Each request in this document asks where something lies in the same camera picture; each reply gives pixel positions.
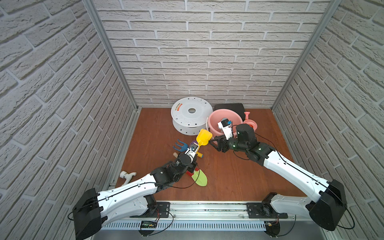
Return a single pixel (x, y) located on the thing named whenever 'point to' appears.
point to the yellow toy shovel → (202, 139)
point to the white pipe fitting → (128, 177)
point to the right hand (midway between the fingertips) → (213, 140)
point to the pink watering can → (249, 121)
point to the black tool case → (238, 107)
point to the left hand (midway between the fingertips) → (192, 149)
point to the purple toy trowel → (194, 141)
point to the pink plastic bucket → (216, 116)
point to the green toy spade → (200, 178)
